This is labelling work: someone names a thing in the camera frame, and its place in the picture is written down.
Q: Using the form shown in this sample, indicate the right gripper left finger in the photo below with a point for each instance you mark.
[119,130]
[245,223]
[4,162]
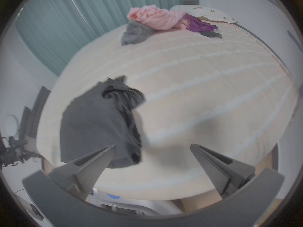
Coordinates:
[87,171]

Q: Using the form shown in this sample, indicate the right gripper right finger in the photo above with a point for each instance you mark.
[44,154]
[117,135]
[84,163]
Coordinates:
[220,169]

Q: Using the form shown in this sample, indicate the black T-shirt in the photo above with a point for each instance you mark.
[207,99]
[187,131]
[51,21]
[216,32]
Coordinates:
[94,126]

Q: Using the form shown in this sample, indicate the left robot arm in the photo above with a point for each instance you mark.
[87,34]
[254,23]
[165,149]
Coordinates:
[14,150]

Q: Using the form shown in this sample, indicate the bed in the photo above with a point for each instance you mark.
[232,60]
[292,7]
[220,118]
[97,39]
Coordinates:
[201,91]

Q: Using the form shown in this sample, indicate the black chest of drawers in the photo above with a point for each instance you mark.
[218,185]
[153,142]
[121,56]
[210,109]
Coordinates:
[40,112]

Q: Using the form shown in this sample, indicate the black dressing table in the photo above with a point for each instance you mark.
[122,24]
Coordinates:
[26,122]

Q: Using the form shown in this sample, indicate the small black lace garment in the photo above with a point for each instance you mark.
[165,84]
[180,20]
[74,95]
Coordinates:
[211,35]

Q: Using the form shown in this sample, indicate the grey garment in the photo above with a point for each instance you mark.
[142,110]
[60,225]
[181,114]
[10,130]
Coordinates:
[135,34]

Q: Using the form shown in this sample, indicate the purple garment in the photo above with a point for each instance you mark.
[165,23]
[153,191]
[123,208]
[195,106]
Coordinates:
[198,25]

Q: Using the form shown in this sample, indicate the white printed pillow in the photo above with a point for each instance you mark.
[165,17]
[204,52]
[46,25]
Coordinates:
[208,13]

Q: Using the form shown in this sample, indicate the pink garment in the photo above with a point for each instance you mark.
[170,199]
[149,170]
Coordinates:
[161,20]

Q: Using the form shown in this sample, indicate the grey bedside table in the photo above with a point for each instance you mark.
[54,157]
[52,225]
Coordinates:
[188,1]

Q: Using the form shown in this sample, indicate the round wall mirror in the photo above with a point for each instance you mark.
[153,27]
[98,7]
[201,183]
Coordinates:
[7,124]

